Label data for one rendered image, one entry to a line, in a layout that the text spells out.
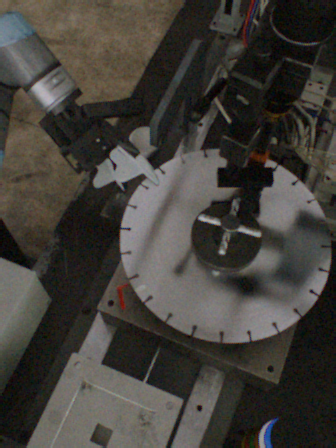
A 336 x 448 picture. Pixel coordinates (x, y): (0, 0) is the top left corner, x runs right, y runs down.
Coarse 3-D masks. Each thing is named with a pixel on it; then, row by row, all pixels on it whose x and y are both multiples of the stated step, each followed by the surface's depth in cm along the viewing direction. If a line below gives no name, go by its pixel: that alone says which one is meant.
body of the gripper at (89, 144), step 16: (48, 112) 84; (64, 112) 84; (80, 112) 85; (48, 128) 84; (64, 128) 84; (80, 128) 85; (96, 128) 84; (64, 144) 86; (80, 144) 83; (96, 144) 85; (112, 144) 86; (80, 160) 84; (96, 160) 84
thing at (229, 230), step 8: (232, 208) 78; (200, 216) 77; (208, 216) 77; (224, 216) 77; (232, 216) 77; (216, 224) 77; (224, 224) 76; (232, 224) 76; (240, 224) 76; (224, 232) 76; (232, 232) 76; (248, 232) 76; (256, 232) 76; (224, 240) 76; (224, 248) 75
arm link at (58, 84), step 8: (56, 72) 82; (64, 72) 83; (48, 80) 81; (56, 80) 81; (64, 80) 82; (72, 80) 84; (32, 88) 82; (40, 88) 81; (48, 88) 81; (56, 88) 82; (64, 88) 82; (72, 88) 84; (32, 96) 83; (40, 96) 82; (48, 96) 82; (56, 96) 82; (64, 96) 83; (40, 104) 83; (48, 104) 82
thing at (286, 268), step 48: (144, 192) 84; (192, 192) 84; (240, 192) 85; (288, 192) 85; (144, 240) 81; (288, 240) 81; (144, 288) 77; (192, 288) 78; (240, 288) 78; (288, 288) 78; (240, 336) 75
